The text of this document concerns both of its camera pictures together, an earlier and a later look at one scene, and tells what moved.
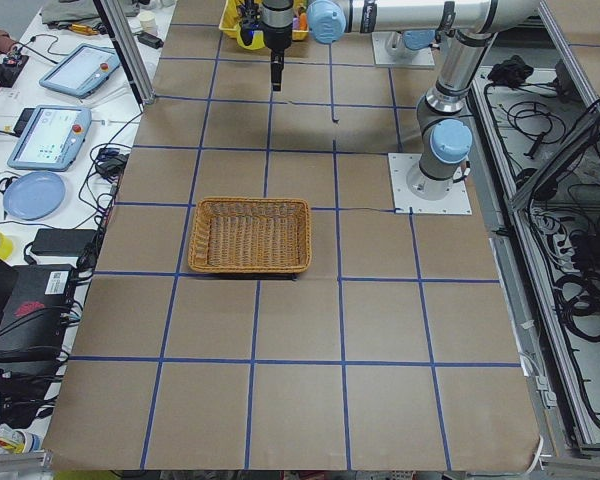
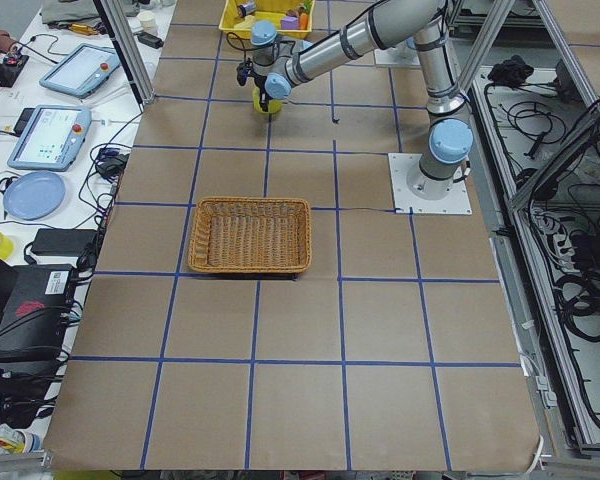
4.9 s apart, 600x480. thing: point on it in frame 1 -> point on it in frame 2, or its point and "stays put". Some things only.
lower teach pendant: x=53 y=138 stays put
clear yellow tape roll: x=257 y=40 -> x=274 y=105
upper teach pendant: x=83 y=71 stays put
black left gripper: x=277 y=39 -> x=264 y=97
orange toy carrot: x=303 y=21 stays put
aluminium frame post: x=124 y=41 stays put
